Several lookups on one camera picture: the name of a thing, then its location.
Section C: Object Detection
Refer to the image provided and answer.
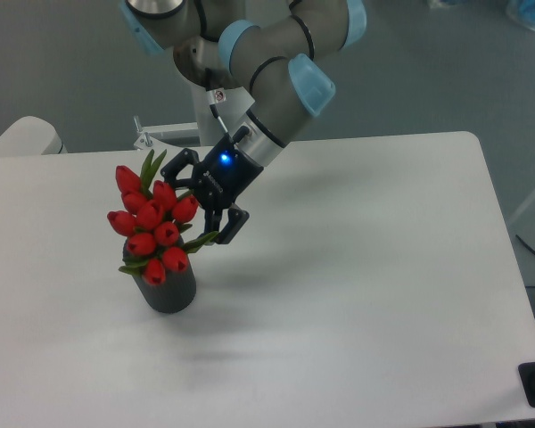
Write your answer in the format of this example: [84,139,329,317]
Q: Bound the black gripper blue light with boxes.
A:
[160,126,264,245]

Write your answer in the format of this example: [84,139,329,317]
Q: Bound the red tulip bouquet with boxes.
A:
[107,150,218,287]

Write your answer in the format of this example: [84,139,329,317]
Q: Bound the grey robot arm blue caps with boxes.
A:
[119,1,367,244]

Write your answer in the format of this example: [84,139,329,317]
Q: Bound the dark grey ribbed vase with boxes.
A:
[122,240,196,314]

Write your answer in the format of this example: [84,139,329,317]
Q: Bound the white chair back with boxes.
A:
[0,116,68,158]

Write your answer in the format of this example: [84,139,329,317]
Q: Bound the white metal base frame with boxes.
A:
[133,115,200,151]

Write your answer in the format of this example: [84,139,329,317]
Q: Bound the black cable on pedestal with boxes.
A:
[204,67,231,135]

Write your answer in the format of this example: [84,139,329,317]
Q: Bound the black cable on floor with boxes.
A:
[515,234,535,261]

